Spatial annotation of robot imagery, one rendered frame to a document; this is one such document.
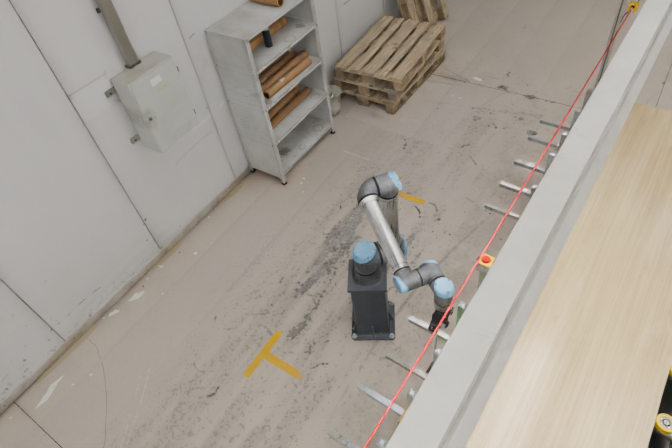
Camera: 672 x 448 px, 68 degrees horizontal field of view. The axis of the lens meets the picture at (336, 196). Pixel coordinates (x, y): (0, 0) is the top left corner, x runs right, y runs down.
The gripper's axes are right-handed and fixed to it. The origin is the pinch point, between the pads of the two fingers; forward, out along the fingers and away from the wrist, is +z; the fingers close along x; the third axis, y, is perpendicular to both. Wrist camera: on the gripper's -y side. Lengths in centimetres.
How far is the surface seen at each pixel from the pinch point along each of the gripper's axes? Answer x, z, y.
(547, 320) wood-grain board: -43, 6, 36
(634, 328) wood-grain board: -81, 6, 53
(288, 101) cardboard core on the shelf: 245, 40, 163
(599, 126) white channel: -43, -150, -4
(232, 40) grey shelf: 234, -56, 109
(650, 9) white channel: -40, -150, 63
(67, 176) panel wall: 260, -26, -41
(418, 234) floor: 78, 96, 118
